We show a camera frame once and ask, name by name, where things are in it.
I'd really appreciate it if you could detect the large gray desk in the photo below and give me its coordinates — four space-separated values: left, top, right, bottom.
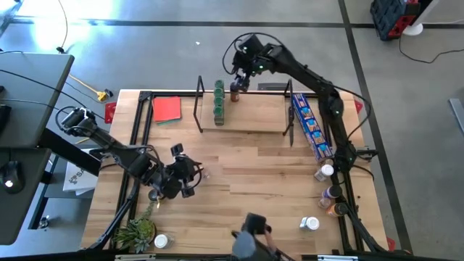
0 53 75 149

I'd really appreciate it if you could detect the white-lid spice jar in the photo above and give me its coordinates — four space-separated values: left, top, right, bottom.
154 233 175 250
299 216 320 233
313 163 335 183

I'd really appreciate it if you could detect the black floor cable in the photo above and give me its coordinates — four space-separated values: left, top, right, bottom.
398 36 464 65
56 0 70 54

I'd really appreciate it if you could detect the person's hand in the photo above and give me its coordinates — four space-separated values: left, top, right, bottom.
264 231 278 251

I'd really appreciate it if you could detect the white stand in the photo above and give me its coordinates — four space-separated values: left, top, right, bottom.
402 0 442 37

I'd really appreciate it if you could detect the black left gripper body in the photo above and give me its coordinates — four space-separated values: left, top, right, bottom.
169 156 199 186

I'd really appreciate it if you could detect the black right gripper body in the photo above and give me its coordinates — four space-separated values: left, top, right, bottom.
232 33 265 78

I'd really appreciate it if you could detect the black keyboard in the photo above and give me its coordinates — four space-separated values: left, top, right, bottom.
0 104 12 136

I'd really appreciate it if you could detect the black-lid jar orange spice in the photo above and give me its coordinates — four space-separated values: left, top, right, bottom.
325 202 349 218

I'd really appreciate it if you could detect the black red tool case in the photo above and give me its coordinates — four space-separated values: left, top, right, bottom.
369 0 423 41

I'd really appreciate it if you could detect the gray metal bar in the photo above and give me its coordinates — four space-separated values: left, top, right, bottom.
449 97 464 135

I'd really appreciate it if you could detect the yellow handled tool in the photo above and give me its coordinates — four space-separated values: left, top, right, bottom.
68 74 114 102

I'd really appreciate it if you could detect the white printed box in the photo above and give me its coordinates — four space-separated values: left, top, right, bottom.
62 148 101 196

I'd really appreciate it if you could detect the black handheld device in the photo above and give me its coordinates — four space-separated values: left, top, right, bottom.
241 212 272 236

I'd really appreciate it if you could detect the black floor beam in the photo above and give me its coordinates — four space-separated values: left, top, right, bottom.
38 127 103 177

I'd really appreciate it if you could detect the blue plastic wrap box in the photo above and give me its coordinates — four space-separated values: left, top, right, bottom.
291 93 335 163

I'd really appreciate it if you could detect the wire spice rack shelf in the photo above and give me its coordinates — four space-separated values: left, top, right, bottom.
193 75 295 137

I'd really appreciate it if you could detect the potted succulent plant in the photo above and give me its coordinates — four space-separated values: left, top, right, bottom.
112 201 157 254

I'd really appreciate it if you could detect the black computer mouse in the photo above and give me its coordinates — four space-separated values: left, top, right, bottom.
0 160 25 195

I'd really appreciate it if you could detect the gray metal plate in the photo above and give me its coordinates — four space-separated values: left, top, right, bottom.
257 82 289 91

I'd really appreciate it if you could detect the person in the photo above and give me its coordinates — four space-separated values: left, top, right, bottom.
231 230 294 261

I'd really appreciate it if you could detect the black desk cable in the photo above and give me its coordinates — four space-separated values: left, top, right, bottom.
0 68 107 120
0 98 73 113

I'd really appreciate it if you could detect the red notebook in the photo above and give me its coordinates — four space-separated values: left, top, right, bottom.
152 96 182 123

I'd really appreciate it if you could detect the silver metal bracket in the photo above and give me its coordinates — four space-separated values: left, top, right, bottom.
115 254 157 261
318 254 359 261

